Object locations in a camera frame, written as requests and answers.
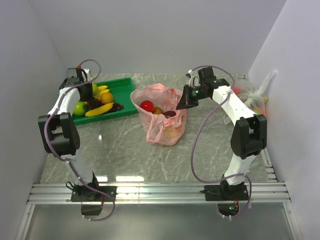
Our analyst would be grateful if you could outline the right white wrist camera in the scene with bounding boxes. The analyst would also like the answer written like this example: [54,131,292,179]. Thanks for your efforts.
[185,69,199,88]

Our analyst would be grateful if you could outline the orange fake orange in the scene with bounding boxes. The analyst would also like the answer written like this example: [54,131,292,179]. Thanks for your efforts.
[100,92,114,105]

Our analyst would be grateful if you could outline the yellow fake banana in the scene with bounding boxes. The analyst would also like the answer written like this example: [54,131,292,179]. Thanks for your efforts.
[85,102,114,118]

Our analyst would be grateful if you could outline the aluminium mounting rail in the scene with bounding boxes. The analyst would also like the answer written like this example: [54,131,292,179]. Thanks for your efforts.
[27,182,291,205]

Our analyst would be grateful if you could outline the dark red fake fruit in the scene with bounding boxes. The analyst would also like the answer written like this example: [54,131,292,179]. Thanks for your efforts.
[162,110,177,119]

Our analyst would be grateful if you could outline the clear bag of fruits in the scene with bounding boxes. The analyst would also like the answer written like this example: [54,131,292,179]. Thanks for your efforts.
[233,69,278,116]

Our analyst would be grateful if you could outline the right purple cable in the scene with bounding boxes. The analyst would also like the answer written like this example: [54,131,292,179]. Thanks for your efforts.
[186,65,252,220]

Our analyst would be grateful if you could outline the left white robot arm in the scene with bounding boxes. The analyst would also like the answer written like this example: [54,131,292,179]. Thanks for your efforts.
[38,66,101,201]

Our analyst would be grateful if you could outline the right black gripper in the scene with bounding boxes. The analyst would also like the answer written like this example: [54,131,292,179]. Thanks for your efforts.
[176,84,209,111]

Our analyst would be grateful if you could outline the green fake pear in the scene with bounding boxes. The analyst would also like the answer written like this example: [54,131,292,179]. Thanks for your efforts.
[92,83,98,95]

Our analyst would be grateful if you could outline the brown fake kiwi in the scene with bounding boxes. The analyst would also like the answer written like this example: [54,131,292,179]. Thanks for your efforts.
[152,107,164,115]

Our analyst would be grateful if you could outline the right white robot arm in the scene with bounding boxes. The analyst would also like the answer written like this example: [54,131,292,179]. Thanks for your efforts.
[176,65,267,200]

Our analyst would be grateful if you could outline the green plastic tray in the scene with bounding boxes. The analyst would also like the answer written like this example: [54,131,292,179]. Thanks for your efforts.
[72,77,138,126]

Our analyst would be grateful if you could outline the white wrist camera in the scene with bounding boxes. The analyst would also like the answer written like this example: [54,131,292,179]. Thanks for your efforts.
[81,68,92,81]
[185,69,199,88]

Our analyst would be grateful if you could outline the green fake apple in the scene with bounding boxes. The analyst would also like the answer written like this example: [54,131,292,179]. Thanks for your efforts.
[73,101,88,117]

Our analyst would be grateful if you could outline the small yellow banana bunch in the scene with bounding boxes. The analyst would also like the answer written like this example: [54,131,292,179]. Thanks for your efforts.
[94,85,110,99]

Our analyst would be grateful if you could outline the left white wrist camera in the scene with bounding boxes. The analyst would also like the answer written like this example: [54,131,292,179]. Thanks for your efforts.
[81,68,92,81]

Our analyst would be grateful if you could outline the red fake apple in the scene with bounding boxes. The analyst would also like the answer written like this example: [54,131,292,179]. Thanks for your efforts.
[139,100,155,113]

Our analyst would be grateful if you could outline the pink plastic bag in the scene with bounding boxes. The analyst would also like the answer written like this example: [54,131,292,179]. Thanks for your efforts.
[130,83,187,146]

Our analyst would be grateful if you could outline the dark fake grape bunch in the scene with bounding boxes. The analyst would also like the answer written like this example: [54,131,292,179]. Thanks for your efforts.
[86,98,124,113]

